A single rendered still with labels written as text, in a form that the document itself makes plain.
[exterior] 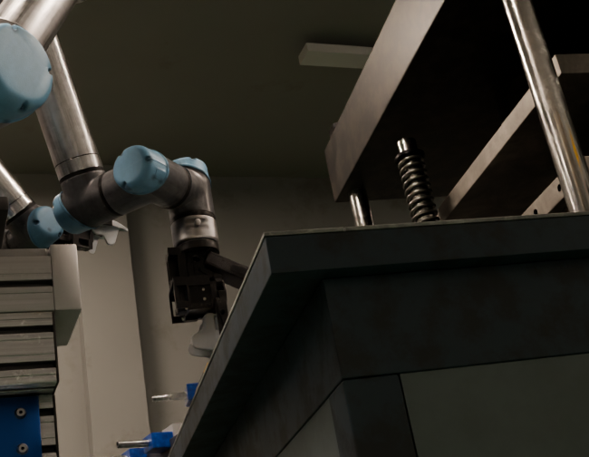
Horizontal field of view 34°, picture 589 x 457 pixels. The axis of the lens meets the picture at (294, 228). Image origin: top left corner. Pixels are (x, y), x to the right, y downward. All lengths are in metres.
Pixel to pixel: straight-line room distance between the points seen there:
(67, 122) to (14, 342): 0.52
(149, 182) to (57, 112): 0.21
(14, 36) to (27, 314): 0.35
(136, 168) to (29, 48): 0.30
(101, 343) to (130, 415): 0.42
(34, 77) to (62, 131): 0.34
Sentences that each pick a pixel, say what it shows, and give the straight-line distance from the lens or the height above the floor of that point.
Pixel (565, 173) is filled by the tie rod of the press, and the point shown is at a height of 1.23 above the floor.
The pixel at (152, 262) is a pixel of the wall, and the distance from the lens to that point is 5.66.
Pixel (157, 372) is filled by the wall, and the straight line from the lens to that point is 5.42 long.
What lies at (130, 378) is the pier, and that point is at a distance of 5.25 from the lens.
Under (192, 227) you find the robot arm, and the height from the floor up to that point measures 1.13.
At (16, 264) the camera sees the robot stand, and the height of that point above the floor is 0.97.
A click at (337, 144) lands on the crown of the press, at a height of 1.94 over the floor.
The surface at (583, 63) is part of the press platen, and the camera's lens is 2.17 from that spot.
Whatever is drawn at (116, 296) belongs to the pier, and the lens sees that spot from 5.40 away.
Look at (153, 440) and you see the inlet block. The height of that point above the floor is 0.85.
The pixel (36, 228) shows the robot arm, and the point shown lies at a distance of 1.95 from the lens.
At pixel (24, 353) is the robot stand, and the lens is 1.19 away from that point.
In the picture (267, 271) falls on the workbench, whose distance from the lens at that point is 0.81.
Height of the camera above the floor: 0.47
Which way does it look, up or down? 24 degrees up
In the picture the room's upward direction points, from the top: 11 degrees counter-clockwise
